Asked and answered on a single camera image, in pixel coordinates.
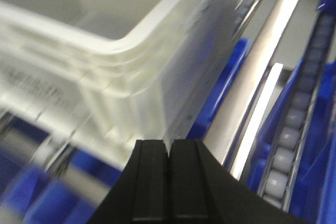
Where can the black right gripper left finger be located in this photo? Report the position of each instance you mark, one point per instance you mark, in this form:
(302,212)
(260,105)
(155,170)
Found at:
(140,194)

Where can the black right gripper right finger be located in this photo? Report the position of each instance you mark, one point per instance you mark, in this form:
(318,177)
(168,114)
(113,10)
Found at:
(203,191)

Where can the white plastic tote box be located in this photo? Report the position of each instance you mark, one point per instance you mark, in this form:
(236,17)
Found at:
(101,74)

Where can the white roller track right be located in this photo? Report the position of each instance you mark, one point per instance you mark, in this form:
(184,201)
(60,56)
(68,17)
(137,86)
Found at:
(280,172)

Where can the grey metal shelf frame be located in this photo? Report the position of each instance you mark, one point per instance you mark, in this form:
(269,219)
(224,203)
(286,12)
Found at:
(235,125)

